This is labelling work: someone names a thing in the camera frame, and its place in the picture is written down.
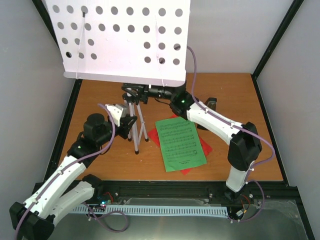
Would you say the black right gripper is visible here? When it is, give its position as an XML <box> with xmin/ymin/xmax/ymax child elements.
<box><xmin>120</xmin><ymin>77</ymin><xmax>174</xmax><ymax>106</ymax></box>

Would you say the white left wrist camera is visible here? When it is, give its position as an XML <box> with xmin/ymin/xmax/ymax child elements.
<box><xmin>105</xmin><ymin>104</ymin><xmax>129</xmax><ymax>127</ymax></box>

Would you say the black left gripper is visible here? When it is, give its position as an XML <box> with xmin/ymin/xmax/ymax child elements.
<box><xmin>96</xmin><ymin>113</ymin><xmax>136</xmax><ymax>146</ymax></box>

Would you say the black aluminium frame rail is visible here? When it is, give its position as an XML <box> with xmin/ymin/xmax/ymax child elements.
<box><xmin>87</xmin><ymin>180</ymin><xmax>302</xmax><ymax>207</ymax></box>

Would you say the green sheet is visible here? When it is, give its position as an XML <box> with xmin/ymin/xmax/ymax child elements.
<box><xmin>154</xmin><ymin>117</ymin><xmax>208</xmax><ymax>173</ymax></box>

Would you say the light blue cable duct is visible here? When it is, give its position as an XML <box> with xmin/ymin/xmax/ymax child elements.
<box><xmin>72</xmin><ymin>204</ymin><xmax>230</xmax><ymax>218</ymax></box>

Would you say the black metronome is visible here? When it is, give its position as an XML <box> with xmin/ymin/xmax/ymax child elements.
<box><xmin>197</xmin><ymin>97</ymin><xmax>217</xmax><ymax>131</ymax></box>

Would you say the white music stand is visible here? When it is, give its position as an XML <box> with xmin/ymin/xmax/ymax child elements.
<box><xmin>44</xmin><ymin>0</ymin><xmax>192</xmax><ymax>155</ymax></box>

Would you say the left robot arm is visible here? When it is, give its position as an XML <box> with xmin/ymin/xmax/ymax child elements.
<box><xmin>9</xmin><ymin>113</ymin><xmax>137</xmax><ymax>240</ymax></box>

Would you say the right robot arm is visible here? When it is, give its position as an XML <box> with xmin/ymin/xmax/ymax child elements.
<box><xmin>121</xmin><ymin>83</ymin><xmax>262</xmax><ymax>202</ymax></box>

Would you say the red music sheet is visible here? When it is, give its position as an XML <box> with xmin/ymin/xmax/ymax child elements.
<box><xmin>146</xmin><ymin>114</ymin><xmax>213</xmax><ymax>176</ymax></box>

